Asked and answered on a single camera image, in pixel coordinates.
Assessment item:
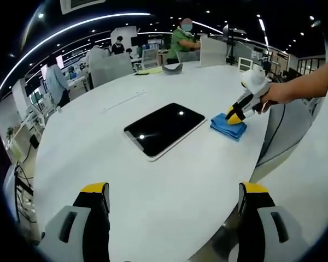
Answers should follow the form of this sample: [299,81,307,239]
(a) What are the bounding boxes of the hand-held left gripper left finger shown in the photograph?
[38,182,111,262]

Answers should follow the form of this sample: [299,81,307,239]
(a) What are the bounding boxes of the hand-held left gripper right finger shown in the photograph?
[237,182,315,262]

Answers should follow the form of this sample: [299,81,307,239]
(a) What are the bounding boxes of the blue cleaning cloth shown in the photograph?
[209,112,248,142]

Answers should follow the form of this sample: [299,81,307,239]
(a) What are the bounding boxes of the person's right hand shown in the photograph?
[255,81,286,115]

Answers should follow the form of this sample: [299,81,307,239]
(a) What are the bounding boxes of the black tripod stand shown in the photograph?
[222,23,248,66]

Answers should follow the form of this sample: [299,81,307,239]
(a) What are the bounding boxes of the white standing board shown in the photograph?
[199,37,228,68]

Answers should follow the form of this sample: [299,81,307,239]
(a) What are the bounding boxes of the yellow notepad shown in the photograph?
[133,68,163,76]

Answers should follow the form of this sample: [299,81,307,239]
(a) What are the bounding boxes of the white mesh office chair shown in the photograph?
[140,49,160,69]

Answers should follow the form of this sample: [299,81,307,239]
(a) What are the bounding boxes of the grey partition screen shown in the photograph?
[89,53,134,88]

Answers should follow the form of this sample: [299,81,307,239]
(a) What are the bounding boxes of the ceiling air vent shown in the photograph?
[59,0,104,15]

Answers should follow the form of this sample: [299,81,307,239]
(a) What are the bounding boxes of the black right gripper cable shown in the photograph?
[263,103,286,154]

